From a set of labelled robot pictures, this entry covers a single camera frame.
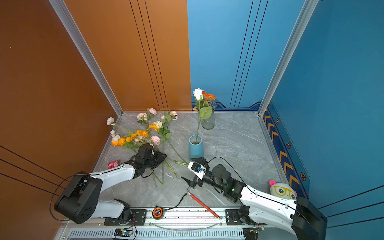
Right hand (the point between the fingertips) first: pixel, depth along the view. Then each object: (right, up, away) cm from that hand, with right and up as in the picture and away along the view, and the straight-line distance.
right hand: (186, 167), depth 72 cm
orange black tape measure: (-14, -23, +1) cm, 27 cm away
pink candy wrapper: (-47, -3, +19) cm, 51 cm away
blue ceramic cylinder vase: (+4, +9, +7) cm, 12 cm away
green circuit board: (-30, -31, -1) cm, 43 cm away
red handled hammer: (+8, -21, +5) cm, 23 cm away
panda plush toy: (+48, -13, +3) cm, 50 cm away
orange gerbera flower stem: (+9, +27, +4) cm, 29 cm away
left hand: (-13, +3, +19) cm, 23 cm away
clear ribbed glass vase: (+14, +22, +43) cm, 51 cm away
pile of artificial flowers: (-24, +15, +34) cm, 44 cm away
